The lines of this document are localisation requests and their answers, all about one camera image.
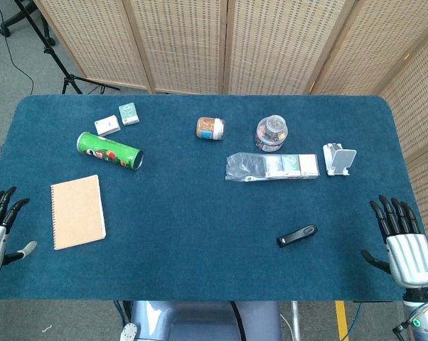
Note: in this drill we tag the green chips can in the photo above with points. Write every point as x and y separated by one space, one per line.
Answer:
107 151

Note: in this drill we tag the large clear jar colourful clips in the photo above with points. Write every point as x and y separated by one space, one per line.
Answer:
265 143

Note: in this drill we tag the wicker folding screen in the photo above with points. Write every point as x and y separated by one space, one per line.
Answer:
182 42

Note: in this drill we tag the black tripod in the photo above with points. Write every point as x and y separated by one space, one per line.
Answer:
72 80

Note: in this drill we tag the small clear jar metal pins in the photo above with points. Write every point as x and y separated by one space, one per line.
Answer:
275 123

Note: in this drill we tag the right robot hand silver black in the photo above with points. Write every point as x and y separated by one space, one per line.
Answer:
409 255

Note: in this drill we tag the small green and white box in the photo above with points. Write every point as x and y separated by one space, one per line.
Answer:
128 113
290 163

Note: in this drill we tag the black stapler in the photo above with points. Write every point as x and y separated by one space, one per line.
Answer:
297 235

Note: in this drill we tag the grey-blue robot torso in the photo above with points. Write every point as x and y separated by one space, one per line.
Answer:
199 323

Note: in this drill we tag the black office chair base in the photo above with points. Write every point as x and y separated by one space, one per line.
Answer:
6 27

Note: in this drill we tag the white phone stand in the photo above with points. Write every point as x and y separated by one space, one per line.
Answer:
342 158

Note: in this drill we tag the blue table mat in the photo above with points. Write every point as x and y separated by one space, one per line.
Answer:
199 213

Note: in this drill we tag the small purple and white box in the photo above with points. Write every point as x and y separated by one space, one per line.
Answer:
272 164

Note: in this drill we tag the clear plastic package bag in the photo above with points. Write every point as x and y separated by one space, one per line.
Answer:
244 165

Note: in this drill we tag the metal table leg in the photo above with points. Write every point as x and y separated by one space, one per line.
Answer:
296 319

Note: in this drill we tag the clear jar with orange contents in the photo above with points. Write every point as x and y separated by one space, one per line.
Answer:
207 128

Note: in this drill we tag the yellow floor tape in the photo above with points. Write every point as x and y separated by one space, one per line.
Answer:
342 319

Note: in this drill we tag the brown spiral notebook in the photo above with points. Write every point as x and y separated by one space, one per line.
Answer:
79 213

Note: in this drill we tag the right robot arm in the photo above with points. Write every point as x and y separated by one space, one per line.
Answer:
427 319

